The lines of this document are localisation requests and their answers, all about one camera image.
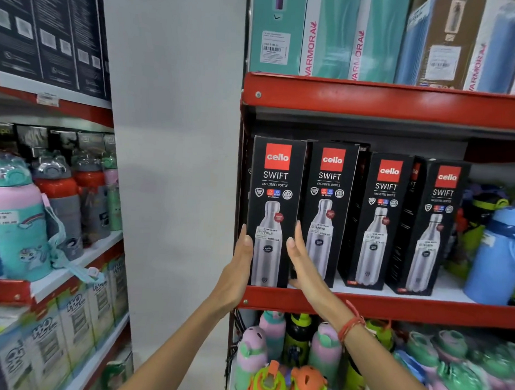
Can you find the person's right hand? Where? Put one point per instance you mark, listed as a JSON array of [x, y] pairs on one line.
[[311, 283]]

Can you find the person's left hand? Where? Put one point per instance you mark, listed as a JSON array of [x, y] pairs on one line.
[[234, 272]]

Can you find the person's left thumb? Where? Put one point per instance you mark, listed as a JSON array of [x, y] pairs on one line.
[[249, 249]]

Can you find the person's right thumb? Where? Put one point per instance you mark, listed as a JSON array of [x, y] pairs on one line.
[[291, 251]]

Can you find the black steel bottle box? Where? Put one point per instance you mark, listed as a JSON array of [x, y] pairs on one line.
[[331, 187], [429, 224], [379, 214], [277, 181]]

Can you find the person's right forearm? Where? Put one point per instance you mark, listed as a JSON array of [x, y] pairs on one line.
[[386, 370]]

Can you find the person's left forearm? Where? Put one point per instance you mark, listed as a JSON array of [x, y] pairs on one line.
[[171, 358]]

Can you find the cluster of colourful kids bottles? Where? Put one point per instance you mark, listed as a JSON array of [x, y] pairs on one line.
[[323, 351]]

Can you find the green pink kids bottle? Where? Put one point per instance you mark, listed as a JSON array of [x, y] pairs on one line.
[[113, 196]]

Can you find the red grey kids bottle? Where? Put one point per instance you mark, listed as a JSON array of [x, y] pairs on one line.
[[93, 204], [61, 198]]

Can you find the red metal shelving rack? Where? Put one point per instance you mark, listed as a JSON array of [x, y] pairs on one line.
[[370, 97]]

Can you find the green packet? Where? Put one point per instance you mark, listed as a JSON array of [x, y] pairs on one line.
[[118, 371]]

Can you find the green black bottle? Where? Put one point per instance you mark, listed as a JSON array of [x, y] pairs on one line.
[[475, 234]]

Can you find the row of white green boxes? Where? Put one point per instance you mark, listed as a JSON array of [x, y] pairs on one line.
[[67, 321]]

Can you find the large blue bottle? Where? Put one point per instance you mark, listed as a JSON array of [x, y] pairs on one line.
[[497, 260]]

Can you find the red and white shelving rack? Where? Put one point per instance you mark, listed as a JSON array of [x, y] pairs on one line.
[[87, 113]]

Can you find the teal box with white label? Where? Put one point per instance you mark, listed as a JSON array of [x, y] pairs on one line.
[[276, 33]]

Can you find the teal and white bottle box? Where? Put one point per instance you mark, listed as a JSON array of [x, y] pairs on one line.
[[330, 35], [378, 41]]

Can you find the pink teal unicorn kids bottle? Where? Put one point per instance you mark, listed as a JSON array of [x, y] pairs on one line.
[[18, 230]]

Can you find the dark printed box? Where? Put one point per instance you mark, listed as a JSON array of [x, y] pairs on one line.
[[104, 61], [86, 48], [54, 38], [14, 28]]

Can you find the row of dark small boxes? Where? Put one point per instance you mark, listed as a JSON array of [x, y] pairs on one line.
[[32, 136]]

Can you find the shelf price tag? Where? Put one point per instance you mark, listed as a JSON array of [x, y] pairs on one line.
[[48, 99]]

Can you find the brown cardboard bottle box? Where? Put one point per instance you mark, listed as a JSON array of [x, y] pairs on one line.
[[450, 35]]

